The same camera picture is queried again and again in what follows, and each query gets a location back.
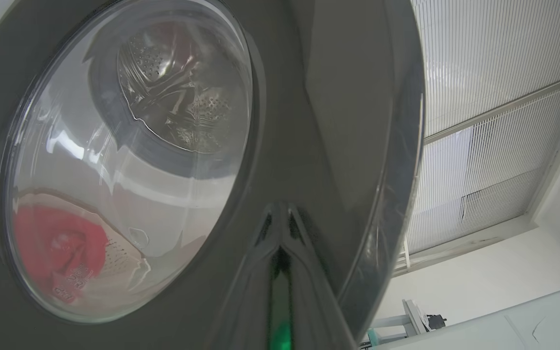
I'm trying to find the black glass washing machine door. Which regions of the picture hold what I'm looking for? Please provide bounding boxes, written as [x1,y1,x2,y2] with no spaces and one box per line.
[0,0,427,350]

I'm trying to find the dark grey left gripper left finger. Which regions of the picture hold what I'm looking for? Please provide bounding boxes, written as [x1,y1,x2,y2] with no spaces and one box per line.
[207,202,283,350]

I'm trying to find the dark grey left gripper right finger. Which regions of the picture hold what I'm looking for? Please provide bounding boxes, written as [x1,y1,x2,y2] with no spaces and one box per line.
[282,203,359,350]

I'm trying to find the pale green metal stand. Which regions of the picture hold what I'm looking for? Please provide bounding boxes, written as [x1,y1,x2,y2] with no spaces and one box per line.
[360,299,449,349]

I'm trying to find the red clothing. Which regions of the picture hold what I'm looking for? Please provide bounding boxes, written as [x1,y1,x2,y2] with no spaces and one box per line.
[13,204,111,305]

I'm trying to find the white slatted window blinds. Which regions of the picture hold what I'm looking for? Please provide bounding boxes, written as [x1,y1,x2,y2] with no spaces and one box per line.
[404,0,560,257]

